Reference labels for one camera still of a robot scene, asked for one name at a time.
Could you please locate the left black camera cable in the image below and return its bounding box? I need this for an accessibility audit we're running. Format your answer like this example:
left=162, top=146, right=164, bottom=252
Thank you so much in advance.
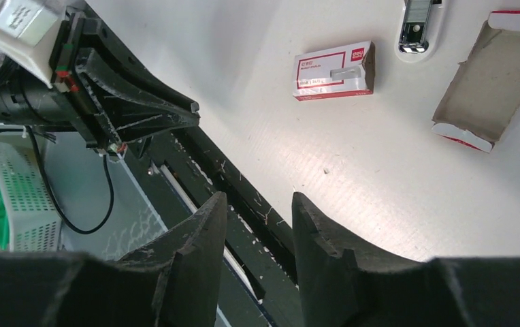
left=25, top=126, right=116, bottom=236

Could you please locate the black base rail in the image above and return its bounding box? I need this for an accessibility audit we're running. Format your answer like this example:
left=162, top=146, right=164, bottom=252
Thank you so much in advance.
left=127, top=126, right=306, bottom=327

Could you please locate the red white staple box sleeve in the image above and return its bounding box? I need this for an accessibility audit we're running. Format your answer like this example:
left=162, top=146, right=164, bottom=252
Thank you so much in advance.
left=292, top=41, right=376, bottom=102

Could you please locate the cardboard staple box tray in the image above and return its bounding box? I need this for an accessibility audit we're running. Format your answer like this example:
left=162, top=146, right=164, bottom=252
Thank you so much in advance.
left=432, top=10, right=520, bottom=153

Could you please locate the white perforated plastic basket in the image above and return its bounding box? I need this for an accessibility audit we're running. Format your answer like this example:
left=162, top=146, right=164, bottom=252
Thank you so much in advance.
left=0, top=142, right=61, bottom=252

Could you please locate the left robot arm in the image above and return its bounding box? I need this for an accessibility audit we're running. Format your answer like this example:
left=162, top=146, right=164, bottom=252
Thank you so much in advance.
left=0, top=7, right=200, bottom=153

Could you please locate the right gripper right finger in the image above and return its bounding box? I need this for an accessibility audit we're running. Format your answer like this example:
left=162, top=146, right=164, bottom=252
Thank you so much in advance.
left=291, top=192, right=520, bottom=326

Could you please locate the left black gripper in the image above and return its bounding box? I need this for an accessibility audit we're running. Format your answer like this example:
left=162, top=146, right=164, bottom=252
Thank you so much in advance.
left=50, top=11, right=200, bottom=155

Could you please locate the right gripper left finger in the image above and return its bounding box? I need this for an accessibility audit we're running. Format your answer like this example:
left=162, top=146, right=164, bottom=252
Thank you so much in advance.
left=0, top=192, right=227, bottom=326

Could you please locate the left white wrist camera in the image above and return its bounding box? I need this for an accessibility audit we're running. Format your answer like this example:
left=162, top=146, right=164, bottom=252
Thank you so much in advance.
left=0, top=0, right=69, bottom=89

